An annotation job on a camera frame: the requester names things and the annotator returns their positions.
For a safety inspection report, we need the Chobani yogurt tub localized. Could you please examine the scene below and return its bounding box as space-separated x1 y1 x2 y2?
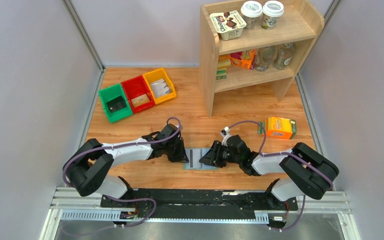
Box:
209 10 247 41

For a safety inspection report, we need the wooden shelf unit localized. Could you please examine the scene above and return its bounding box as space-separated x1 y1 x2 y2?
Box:
198 0 325 116

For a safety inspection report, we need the yellow green sponge stack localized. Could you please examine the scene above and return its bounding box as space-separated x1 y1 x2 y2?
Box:
216 54 231 80

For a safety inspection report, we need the orange box on shelf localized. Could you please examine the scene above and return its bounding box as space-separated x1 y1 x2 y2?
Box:
229 49 257 70

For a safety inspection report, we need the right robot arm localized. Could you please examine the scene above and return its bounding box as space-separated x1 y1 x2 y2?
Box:
199 134 340 210

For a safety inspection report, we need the green plastic bin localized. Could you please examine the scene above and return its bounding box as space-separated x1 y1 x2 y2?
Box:
98 83 133 123

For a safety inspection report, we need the card in red bin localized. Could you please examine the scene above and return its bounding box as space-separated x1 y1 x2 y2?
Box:
131 94 150 108

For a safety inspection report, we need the left clear glass jar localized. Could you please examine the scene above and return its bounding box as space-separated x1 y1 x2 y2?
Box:
253 46 275 72

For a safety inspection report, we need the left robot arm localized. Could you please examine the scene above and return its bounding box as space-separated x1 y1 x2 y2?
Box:
62 123 189 208

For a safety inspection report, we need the right white paper cup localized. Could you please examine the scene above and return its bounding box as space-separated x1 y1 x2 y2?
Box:
261 0 285 30

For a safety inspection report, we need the aluminium frame rail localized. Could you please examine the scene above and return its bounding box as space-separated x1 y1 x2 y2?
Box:
40 187 360 240

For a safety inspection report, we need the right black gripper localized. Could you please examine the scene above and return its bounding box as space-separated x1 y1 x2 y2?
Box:
199 140 241 169

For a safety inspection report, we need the red plastic bin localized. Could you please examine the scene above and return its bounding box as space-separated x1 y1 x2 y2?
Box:
121 75 156 114

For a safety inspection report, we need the white paper cup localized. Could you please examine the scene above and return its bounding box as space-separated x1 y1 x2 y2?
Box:
240 0 263 30
261 0 285 30

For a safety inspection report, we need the green card holder wallet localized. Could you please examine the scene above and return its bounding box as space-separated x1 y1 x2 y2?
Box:
183 148 219 170

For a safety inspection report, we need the clear glass jar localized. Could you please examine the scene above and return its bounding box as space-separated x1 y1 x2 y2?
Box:
253 46 275 72
273 42 296 70

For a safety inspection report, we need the black card in green bin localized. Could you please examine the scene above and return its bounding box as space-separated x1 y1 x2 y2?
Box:
106 95 127 113

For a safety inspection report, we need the left white paper cup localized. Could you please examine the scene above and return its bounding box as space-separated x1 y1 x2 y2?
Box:
240 0 263 30

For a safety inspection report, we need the right clear glass jar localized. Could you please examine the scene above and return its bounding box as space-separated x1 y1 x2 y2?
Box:
273 42 296 70

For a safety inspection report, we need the yellow plastic bin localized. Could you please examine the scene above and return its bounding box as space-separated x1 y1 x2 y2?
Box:
142 68 177 105

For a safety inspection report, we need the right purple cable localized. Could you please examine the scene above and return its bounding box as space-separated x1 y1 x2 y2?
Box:
223 120 335 232

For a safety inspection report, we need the orange snack box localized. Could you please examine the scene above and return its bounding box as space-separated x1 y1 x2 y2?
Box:
257 116 297 140

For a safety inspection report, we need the card in yellow bin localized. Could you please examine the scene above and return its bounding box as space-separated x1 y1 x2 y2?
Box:
150 78 172 98

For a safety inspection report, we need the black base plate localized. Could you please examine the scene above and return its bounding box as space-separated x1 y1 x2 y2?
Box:
100 188 298 220

